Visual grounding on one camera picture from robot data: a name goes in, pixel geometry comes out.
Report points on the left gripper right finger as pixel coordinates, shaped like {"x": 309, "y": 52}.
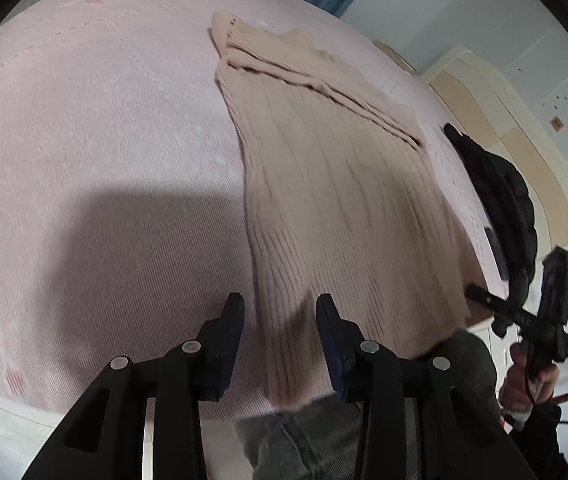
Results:
{"x": 420, "y": 419}

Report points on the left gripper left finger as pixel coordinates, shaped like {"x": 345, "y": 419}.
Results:
{"x": 101, "y": 437}

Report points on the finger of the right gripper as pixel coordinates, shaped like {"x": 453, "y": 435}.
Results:
{"x": 506, "y": 311}

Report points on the pink knit sweater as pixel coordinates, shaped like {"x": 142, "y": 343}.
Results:
{"x": 341, "y": 199}

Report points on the person's right hand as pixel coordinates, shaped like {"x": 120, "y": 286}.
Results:
{"x": 518, "y": 393}

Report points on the white nightstand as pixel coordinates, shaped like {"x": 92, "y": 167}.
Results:
{"x": 498, "y": 347}

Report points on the black smartphone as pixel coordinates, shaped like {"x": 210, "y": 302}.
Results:
{"x": 498, "y": 254}

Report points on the black puffer jacket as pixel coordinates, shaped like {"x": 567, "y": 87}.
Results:
{"x": 506, "y": 201}

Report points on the cream bed headboard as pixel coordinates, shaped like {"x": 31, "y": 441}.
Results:
{"x": 487, "y": 108}

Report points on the pink bed mattress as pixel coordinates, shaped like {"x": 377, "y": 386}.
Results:
{"x": 122, "y": 219}

